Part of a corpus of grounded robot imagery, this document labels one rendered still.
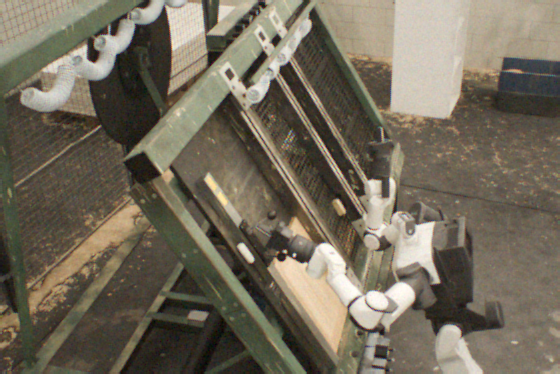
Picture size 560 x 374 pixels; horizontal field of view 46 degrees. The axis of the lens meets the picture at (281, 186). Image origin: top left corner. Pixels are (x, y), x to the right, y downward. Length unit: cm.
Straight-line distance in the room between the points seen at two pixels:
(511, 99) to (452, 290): 441
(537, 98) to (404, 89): 127
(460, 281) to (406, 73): 418
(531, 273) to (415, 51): 262
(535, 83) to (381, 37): 210
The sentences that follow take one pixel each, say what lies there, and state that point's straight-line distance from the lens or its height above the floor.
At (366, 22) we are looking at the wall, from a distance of 809.
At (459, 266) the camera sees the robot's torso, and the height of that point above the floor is 132.
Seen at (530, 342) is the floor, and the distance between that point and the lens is 430.
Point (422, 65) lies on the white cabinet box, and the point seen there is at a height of 53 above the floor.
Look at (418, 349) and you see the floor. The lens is 412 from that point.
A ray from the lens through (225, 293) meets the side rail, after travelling 229.
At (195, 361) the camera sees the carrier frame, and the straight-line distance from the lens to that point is 309.
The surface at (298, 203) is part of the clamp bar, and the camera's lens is 281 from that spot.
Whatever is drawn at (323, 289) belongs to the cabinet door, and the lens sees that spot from 287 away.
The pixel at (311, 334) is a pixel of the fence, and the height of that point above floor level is 106.
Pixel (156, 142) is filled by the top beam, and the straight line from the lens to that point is 212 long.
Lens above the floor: 292
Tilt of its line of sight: 32 degrees down
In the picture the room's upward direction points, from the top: 3 degrees counter-clockwise
